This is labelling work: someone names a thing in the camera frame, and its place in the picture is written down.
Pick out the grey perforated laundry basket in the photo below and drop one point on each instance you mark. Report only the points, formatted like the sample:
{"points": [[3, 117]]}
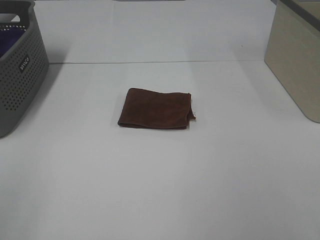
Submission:
{"points": [[23, 66]]}

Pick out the brown towel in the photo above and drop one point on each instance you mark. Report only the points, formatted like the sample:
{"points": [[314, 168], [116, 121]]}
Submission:
{"points": [[146, 109]]}

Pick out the beige storage bin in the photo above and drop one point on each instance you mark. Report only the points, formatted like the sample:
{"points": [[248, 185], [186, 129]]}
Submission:
{"points": [[293, 53]]}

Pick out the purple cloth in basket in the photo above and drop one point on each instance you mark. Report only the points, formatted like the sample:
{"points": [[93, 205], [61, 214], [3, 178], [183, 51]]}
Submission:
{"points": [[11, 39]]}

